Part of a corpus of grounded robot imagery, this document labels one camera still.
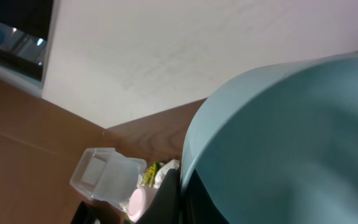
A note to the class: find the light blue bowl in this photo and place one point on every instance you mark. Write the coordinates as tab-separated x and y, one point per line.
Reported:
279	144

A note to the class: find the black rectangular tray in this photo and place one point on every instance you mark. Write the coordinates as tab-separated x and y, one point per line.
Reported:
85	215

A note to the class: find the white paper cup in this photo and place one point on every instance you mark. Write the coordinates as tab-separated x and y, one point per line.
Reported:
139	202

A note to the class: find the yellow green snack wrapper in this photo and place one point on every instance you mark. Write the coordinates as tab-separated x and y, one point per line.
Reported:
148	178

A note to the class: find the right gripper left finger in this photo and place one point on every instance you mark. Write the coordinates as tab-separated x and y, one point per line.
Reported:
164	207

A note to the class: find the clear plastic bin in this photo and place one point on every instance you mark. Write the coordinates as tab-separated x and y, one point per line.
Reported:
106	175

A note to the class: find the white tissue piece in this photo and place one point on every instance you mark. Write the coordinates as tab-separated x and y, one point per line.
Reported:
162	172

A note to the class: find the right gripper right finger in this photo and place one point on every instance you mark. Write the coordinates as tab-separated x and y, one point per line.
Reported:
198	208

